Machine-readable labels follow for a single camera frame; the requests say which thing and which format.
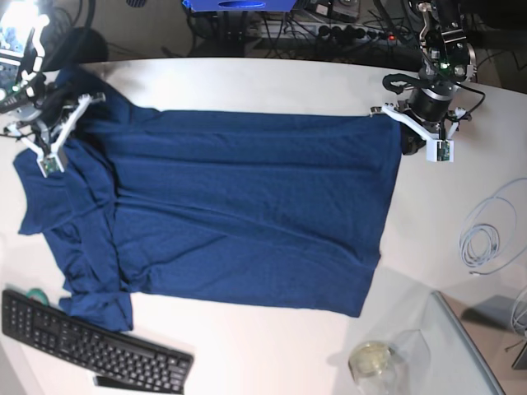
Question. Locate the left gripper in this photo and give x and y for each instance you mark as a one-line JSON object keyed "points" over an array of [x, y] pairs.
{"points": [[425, 108]]}

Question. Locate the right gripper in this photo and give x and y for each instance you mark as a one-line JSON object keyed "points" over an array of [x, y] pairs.
{"points": [[48, 114]]}

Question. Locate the blue long-sleeve t-shirt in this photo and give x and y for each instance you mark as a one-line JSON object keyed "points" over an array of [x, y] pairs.
{"points": [[276, 210]]}

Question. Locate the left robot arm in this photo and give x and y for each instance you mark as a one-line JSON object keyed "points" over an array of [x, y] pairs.
{"points": [[448, 61]]}

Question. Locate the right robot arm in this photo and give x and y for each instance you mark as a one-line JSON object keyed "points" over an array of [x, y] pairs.
{"points": [[28, 47]]}

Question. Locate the green tape roll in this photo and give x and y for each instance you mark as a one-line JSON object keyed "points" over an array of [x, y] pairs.
{"points": [[37, 295]]}

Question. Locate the white power strip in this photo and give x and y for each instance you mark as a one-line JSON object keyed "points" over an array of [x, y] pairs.
{"points": [[292, 29]]}

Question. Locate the blue box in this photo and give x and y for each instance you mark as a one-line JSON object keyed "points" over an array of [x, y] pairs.
{"points": [[239, 5]]}

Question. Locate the black computer keyboard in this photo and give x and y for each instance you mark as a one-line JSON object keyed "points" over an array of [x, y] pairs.
{"points": [[128, 360]]}

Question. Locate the clear glass jar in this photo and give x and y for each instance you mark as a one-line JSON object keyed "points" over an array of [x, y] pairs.
{"points": [[399, 365]]}

